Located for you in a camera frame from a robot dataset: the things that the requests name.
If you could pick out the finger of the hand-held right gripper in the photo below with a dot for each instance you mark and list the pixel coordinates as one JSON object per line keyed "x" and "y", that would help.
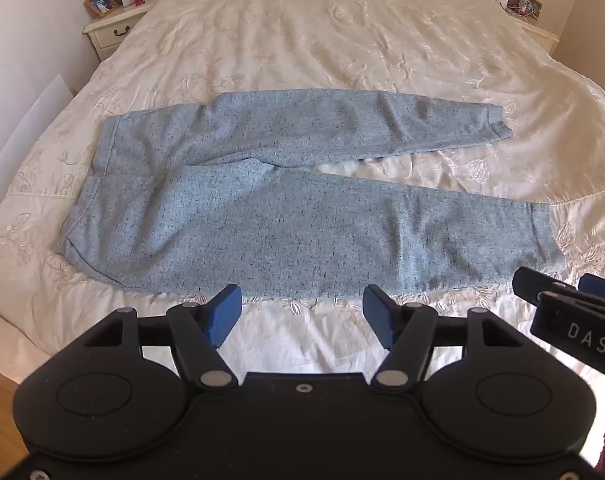
{"x": 598, "y": 286}
{"x": 535, "y": 284}

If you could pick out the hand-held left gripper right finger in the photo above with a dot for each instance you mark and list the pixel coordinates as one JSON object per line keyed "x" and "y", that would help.
{"x": 379, "y": 319}

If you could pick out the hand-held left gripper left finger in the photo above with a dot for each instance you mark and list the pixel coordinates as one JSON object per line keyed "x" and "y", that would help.
{"x": 226, "y": 316}

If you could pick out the light blue speckled pants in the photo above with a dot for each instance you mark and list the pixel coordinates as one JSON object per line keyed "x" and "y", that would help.
{"x": 262, "y": 220}

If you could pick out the cream embroidered bedspread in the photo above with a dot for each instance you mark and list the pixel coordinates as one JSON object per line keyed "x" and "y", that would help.
{"x": 332, "y": 45}

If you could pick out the cream nightstand with drawer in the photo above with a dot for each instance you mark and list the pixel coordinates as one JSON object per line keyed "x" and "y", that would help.
{"x": 113, "y": 27}

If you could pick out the wooden photo frame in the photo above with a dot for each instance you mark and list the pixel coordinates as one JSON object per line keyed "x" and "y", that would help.
{"x": 101, "y": 4}
{"x": 527, "y": 3}

